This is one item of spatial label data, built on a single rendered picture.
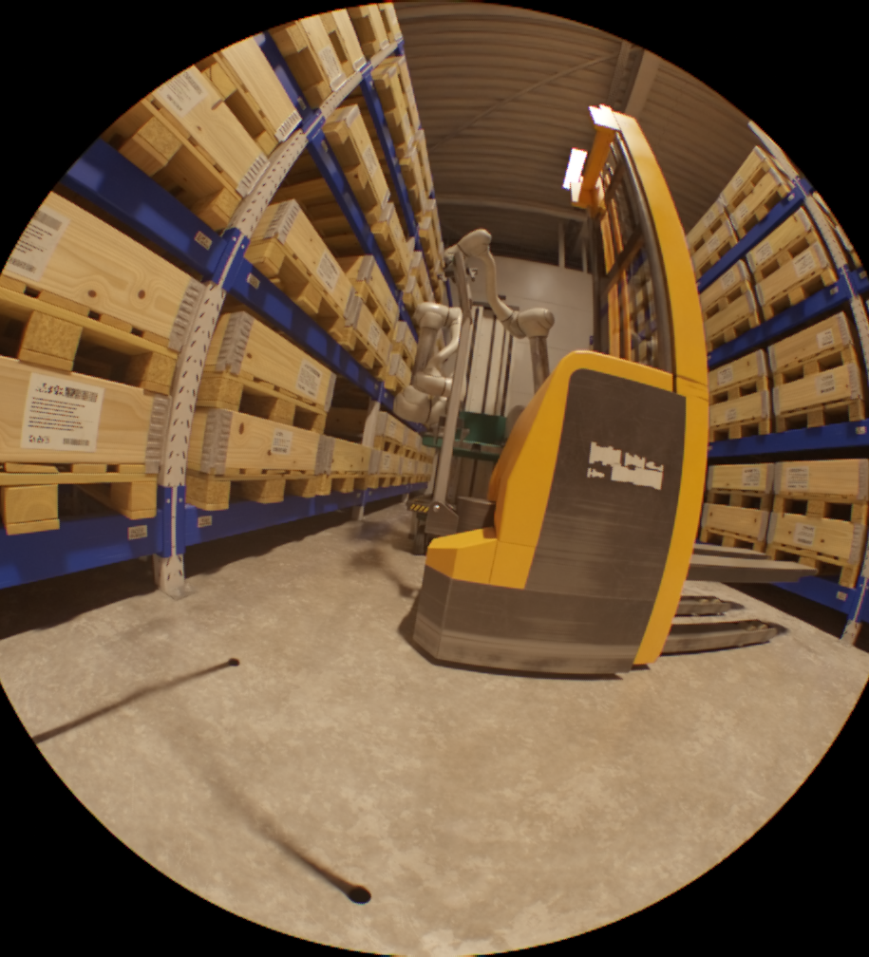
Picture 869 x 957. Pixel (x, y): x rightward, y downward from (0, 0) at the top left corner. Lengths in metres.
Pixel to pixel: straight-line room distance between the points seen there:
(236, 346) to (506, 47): 7.06
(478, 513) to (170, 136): 1.51
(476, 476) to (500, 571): 1.39
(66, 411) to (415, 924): 1.03
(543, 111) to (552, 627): 8.00
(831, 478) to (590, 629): 1.90
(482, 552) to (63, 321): 1.11
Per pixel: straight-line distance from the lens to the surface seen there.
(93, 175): 1.05
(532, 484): 0.76
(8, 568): 0.95
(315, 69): 1.89
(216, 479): 1.13
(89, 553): 1.00
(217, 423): 1.11
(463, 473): 2.12
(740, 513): 2.88
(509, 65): 7.71
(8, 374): 0.83
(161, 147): 1.08
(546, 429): 0.77
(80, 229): 0.91
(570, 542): 0.80
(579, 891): 0.60
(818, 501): 2.42
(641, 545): 0.89
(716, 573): 1.27
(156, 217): 1.09
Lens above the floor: 0.52
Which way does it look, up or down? 2 degrees down
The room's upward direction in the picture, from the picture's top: 9 degrees clockwise
